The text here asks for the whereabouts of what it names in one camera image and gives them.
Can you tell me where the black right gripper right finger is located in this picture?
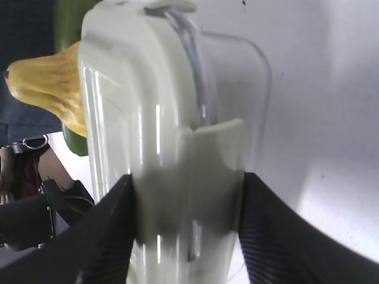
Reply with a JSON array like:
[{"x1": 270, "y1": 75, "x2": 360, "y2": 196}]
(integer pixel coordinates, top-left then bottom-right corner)
[{"x1": 238, "y1": 172, "x2": 378, "y2": 283}]

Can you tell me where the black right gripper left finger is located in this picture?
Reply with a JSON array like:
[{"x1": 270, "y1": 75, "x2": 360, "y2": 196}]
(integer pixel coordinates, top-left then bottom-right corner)
[{"x1": 1, "y1": 175, "x2": 135, "y2": 283}]

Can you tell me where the green-lidded glass food container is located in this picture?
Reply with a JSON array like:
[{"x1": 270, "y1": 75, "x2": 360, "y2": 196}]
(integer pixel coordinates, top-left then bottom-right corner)
[{"x1": 78, "y1": 1, "x2": 271, "y2": 283}]

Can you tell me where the yellow pear-shaped gourd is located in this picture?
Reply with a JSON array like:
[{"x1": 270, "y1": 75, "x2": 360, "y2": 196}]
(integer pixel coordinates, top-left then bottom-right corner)
[{"x1": 5, "y1": 41, "x2": 86, "y2": 137}]

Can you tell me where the navy blue lunch bag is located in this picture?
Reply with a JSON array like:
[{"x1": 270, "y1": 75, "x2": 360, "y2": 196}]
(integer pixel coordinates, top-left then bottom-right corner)
[{"x1": 0, "y1": 0, "x2": 65, "y2": 154}]

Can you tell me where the green cucumber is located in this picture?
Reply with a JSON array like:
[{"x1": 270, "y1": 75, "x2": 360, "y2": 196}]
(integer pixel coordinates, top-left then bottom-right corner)
[{"x1": 53, "y1": 0, "x2": 99, "y2": 157}]

